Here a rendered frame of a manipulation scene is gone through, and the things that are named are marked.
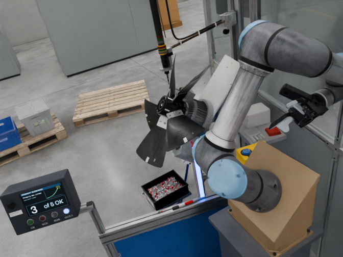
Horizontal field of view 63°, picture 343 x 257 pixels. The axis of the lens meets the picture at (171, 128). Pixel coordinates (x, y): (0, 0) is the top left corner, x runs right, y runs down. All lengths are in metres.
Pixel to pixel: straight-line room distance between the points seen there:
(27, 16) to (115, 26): 6.90
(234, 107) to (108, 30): 6.26
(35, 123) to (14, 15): 9.51
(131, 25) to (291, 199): 6.53
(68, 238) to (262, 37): 2.40
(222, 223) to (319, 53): 0.73
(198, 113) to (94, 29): 5.55
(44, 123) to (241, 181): 3.71
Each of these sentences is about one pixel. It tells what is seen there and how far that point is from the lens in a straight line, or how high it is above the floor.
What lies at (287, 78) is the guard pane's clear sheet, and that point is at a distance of 1.85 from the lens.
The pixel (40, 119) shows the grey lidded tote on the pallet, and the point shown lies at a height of 0.37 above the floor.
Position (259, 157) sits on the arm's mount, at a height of 1.24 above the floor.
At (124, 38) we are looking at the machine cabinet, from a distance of 7.17.
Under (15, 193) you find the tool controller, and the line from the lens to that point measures 1.31.
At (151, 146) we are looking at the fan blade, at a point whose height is 1.01.
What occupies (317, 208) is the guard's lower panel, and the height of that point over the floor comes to 0.47.
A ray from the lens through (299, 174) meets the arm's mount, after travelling 1.02.
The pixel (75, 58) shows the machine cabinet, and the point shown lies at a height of 0.36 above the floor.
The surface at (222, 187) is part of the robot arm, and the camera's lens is 0.89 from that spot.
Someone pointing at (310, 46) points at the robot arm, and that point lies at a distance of 0.84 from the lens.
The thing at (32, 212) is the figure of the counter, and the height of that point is 1.15.
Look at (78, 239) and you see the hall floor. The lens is 2.76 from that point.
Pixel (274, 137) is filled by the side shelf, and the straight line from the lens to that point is 1.89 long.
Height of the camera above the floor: 1.94
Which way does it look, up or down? 31 degrees down
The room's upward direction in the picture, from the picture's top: 12 degrees counter-clockwise
